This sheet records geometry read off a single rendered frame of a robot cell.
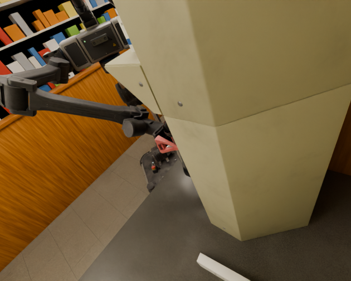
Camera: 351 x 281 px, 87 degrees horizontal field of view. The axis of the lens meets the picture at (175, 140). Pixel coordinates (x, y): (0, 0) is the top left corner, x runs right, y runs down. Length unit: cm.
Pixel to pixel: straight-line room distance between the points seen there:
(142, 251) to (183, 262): 15
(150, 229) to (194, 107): 58
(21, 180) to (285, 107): 235
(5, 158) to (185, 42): 219
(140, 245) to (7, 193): 186
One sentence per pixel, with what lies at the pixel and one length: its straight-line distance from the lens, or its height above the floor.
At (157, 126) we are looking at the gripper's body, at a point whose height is 124.
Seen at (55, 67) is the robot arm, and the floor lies 146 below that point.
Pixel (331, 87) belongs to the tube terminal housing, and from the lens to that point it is 34.
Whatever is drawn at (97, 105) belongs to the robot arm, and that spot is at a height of 135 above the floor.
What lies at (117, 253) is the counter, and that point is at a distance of 81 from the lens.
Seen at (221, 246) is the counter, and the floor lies 94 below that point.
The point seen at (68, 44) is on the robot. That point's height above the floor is 151.
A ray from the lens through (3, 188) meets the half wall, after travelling 243.
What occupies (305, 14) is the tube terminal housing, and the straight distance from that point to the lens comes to 27.
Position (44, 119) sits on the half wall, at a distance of 229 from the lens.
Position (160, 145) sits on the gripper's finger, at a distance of 61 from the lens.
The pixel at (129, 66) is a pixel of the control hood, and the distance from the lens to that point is 33.
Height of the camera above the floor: 159
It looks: 39 degrees down
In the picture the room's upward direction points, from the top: 24 degrees counter-clockwise
